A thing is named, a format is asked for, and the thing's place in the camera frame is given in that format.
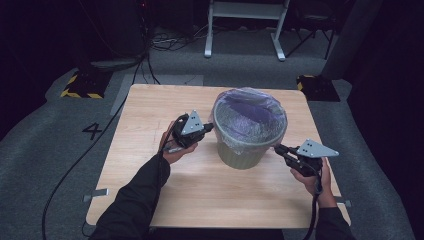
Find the grey metal table bracket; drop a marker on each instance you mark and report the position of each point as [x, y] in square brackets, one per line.
[98, 192]
[343, 201]

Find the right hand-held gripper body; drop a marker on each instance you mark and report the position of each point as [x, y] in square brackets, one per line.
[315, 150]

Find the grey pillar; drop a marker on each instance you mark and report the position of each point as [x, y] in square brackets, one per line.
[350, 36]

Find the white metal stand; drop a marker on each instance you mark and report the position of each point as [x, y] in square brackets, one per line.
[245, 10]

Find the black tripod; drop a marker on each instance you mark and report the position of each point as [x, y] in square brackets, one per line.
[310, 36]

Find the black yellow striped base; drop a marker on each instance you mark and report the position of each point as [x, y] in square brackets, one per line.
[318, 89]
[86, 85]

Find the green plastic trash bin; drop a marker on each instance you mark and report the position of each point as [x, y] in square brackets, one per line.
[240, 159]

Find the purple plastic bag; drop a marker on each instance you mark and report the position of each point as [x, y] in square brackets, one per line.
[250, 113]

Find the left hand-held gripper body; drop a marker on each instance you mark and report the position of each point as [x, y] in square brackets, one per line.
[193, 125]

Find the person's right hand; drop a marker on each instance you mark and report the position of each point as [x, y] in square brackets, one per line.
[328, 196]

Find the person's left hand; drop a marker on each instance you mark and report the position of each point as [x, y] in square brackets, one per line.
[175, 157]

